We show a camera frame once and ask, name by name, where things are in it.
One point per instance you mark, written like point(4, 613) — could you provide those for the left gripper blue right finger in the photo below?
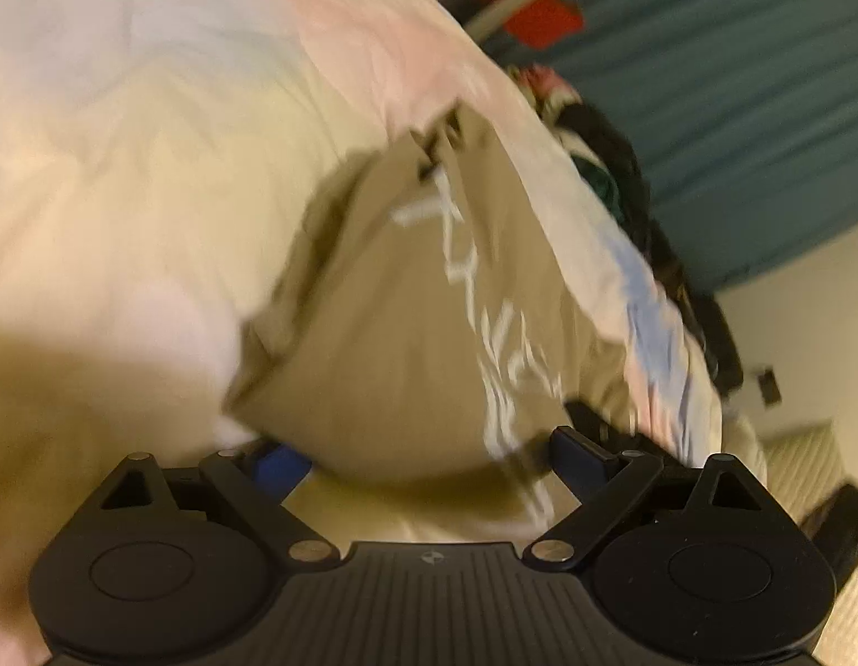
point(608, 488)

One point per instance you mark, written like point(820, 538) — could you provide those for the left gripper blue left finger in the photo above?
point(251, 483)

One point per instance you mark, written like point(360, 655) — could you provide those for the tan t-shirt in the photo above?
point(421, 345)

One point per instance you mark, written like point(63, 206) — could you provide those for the pile of clothes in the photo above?
point(608, 163)

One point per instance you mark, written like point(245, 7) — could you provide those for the black armchair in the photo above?
point(706, 321)

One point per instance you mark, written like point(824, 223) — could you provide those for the quilted headboard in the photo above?
point(805, 467)

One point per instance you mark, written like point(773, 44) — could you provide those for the teal curtain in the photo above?
point(743, 114)

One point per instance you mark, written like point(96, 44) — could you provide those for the pastel tie-dye duvet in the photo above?
point(156, 157)

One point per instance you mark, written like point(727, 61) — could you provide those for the black wall socket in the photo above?
point(770, 391)

